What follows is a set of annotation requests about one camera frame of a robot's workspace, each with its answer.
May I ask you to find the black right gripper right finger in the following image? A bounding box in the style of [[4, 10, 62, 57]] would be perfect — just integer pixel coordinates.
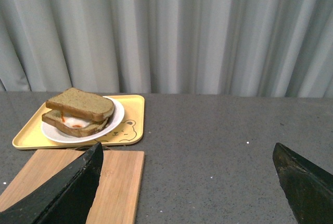
[[273, 142, 332, 223]]

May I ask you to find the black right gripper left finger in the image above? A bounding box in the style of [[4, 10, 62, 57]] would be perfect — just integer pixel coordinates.
[[1, 143, 104, 223]]

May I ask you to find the bread slice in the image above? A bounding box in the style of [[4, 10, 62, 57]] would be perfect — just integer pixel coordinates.
[[42, 110, 109, 138], [46, 87, 114, 122]]

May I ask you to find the white round plate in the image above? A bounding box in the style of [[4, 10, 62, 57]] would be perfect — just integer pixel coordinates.
[[41, 96, 125, 144]]

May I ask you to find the bamboo cutting board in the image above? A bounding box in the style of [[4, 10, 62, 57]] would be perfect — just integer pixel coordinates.
[[1, 149, 144, 223]]

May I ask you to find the fake fried egg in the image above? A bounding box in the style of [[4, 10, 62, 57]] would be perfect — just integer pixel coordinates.
[[61, 112, 92, 129]]

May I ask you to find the yellow bear tray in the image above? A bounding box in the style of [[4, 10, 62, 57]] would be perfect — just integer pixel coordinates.
[[12, 95, 145, 150]]

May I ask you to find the grey curtain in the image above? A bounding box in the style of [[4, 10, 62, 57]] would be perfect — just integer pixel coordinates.
[[1, 0, 332, 98]]

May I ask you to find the metal cutting board handle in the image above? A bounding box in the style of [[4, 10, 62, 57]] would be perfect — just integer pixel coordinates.
[[69, 146, 112, 151]]

